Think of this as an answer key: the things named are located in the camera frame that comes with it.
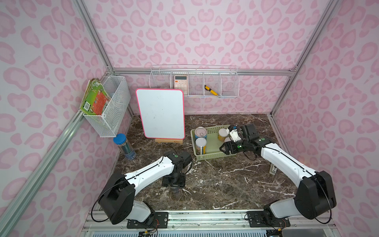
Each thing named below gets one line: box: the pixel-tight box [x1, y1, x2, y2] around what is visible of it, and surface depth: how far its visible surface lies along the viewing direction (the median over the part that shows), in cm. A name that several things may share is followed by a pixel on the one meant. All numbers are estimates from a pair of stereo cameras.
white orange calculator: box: [174, 75, 188, 92], surface depth 97 cm
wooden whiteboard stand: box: [154, 138, 184, 144], surface depth 100 cm
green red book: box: [79, 78, 112, 116], surface depth 73 cm
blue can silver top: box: [194, 126, 208, 141], surface depth 97 cm
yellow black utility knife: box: [204, 84, 219, 96], surface depth 100 cm
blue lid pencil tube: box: [113, 133, 137, 161], surface depth 86 cm
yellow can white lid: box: [195, 137, 207, 156], surface depth 90 cm
